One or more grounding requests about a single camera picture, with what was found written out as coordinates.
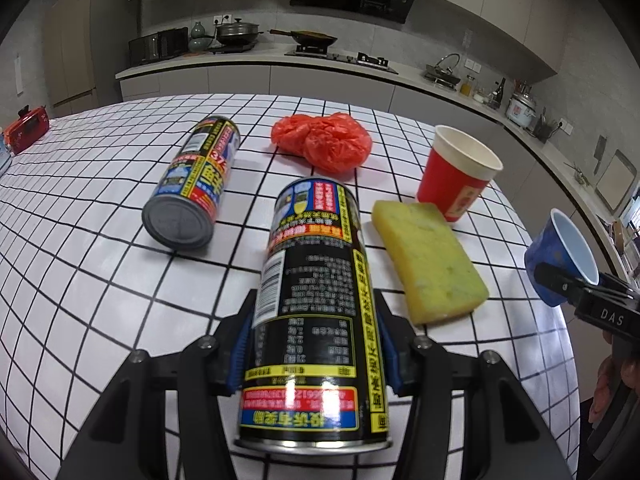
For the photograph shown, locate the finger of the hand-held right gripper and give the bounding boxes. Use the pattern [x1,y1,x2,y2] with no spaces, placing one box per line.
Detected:
[597,272,640,302]
[535,262,589,307]

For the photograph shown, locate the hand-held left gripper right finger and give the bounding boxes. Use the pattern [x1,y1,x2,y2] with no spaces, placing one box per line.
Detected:
[372,292,573,480]

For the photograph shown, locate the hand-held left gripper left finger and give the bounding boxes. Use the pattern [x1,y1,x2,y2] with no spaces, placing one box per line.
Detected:
[57,290,258,480]

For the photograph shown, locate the black labelled spray can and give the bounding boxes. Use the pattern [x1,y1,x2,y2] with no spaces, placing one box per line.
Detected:
[235,177,393,453]

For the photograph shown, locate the yellow sponge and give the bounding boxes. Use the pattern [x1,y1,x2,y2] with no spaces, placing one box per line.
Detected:
[371,200,490,326]

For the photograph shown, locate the red paper cup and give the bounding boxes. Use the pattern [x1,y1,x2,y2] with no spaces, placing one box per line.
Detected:
[416,125,503,223]

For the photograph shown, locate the printed drink can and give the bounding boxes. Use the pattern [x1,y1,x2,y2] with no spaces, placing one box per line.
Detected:
[141,116,242,251]

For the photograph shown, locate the red plastic bag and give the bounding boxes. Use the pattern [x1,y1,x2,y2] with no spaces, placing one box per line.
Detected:
[271,112,373,173]

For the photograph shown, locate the person's right hand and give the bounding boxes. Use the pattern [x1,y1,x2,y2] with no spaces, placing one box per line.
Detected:
[589,352,640,426]

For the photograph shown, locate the white cutting board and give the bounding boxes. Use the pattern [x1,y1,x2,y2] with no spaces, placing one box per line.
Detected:
[595,149,638,211]

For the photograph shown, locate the white grid tablecloth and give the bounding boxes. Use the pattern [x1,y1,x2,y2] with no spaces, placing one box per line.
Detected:
[0,94,581,480]

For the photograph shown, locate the white rice cooker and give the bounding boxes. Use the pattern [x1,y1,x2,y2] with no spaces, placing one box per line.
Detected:
[506,91,538,128]

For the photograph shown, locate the black gas stove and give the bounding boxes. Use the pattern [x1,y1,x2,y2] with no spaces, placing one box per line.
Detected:
[285,45,399,75]

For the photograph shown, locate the red box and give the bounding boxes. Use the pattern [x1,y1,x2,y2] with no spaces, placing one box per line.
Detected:
[2,105,51,156]

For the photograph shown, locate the black wok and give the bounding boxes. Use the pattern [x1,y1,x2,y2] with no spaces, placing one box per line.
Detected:
[270,29,338,47]

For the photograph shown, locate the grey lidded pot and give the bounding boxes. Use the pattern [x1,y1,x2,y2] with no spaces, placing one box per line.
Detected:
[215,17,264,46]

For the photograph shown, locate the beige refrigerator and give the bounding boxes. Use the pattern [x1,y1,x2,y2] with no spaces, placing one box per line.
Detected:
[42,0,143,111]

